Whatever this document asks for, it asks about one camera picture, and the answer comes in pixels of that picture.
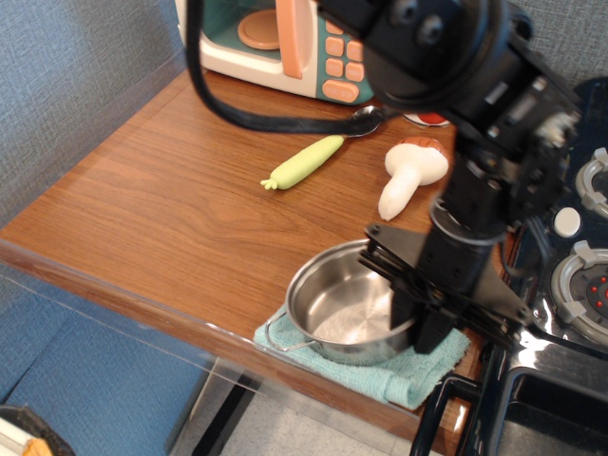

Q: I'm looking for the toy mushroom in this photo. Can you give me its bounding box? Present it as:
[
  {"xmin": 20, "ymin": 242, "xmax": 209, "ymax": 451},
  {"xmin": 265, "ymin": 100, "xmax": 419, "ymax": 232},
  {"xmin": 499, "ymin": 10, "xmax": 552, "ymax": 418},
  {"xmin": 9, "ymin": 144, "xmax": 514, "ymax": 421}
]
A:
[{"xmin": 378, "ymin": 136, "xmax": 449, "ymax": 221}]

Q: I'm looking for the tomato sauce can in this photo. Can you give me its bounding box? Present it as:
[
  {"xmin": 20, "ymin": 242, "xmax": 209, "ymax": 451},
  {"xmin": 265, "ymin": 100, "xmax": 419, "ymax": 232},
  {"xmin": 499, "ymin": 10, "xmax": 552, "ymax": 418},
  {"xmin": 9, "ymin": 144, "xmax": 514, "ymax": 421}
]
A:
[{"xmin": 404, "ymin": 113, "xmax": 450, "ymax": 128}]

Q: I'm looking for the black braided cable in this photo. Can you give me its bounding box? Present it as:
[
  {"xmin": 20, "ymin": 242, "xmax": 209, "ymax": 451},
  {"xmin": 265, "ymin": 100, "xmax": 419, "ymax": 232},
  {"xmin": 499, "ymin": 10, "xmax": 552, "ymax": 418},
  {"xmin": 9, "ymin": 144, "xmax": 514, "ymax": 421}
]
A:
[{"xmin": 183, "ymin": 0, "xmax": 395, "ymax": 135}]

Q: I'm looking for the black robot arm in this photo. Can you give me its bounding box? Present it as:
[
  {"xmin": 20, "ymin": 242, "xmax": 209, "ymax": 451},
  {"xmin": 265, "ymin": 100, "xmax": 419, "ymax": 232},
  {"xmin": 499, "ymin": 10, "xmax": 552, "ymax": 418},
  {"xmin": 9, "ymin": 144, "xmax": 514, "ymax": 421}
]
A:
[{"xmin": 318, "ymin": 1, "xmax": 580, "ymax": 353}]

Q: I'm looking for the silver steel pot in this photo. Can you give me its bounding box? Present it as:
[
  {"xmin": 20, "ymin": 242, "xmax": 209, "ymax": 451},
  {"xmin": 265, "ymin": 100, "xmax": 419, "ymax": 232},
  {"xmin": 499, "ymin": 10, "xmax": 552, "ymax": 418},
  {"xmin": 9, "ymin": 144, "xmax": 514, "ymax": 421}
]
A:
[{"xmin": 264, "ymin": 239, "xmax": 416, "ymax": 366}]

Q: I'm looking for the teal toy microwave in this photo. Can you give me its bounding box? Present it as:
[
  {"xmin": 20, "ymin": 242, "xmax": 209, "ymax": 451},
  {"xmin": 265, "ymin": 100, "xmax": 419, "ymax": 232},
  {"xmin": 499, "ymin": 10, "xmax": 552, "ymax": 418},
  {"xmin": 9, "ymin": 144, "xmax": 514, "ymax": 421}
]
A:
[{"xmin": 199, "ymin": 0, "xmax": 372, "ymax": 105}]

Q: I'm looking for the orange object in black tray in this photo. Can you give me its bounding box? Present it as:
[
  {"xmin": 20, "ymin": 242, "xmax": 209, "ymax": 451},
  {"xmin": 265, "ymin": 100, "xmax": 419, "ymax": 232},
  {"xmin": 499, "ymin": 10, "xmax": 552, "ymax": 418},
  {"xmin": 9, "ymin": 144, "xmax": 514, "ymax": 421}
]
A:
[{"xmin": 1, "ymin": 405, "xmax": 75, "ymax": 455}]

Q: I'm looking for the black toy stove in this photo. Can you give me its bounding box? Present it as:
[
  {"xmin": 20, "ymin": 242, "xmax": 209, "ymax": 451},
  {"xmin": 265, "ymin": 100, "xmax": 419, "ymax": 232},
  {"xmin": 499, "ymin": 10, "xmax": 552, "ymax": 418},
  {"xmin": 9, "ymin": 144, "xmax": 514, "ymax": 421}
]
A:
[{"xmin": 411, "ymin": 78, "xmax": 607, "ymax": 455}]

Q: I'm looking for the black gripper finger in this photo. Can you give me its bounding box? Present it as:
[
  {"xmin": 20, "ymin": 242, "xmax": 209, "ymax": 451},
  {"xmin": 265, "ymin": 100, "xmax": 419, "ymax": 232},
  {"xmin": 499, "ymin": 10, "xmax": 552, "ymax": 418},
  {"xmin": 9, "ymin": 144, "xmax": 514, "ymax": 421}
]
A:
[
  {"xmin": 414, "ymin": 306, "xmax": 457, "ymax": 354},
  {"xmin": 389, "ymin": 279, "xmax": 418, "ymax": 330}
]

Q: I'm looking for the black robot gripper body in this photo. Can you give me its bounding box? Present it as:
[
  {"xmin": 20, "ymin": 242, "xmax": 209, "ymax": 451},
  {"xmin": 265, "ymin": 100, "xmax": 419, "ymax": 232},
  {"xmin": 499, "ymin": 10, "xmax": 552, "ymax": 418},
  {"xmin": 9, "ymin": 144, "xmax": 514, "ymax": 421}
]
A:
[{"xmin": 359, "ymin": 223, "xmax": 533, "ymax": 350}]

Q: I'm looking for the spoon with green handle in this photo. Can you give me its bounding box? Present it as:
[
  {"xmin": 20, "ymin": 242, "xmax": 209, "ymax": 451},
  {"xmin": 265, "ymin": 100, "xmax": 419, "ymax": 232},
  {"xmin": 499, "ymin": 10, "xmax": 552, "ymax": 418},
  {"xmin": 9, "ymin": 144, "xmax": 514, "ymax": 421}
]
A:
[{"xmin": 260, "ymin": 105, "xmax": 382, "ymax": 190}]

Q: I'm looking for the light blue towel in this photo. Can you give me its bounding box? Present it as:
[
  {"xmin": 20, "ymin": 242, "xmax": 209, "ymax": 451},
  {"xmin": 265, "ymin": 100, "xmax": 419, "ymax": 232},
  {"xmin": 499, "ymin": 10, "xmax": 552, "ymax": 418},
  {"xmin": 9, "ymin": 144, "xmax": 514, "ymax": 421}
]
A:
[{"xmin": 283, "ymin": 330, "xmax": 470, "ymax": 409}]

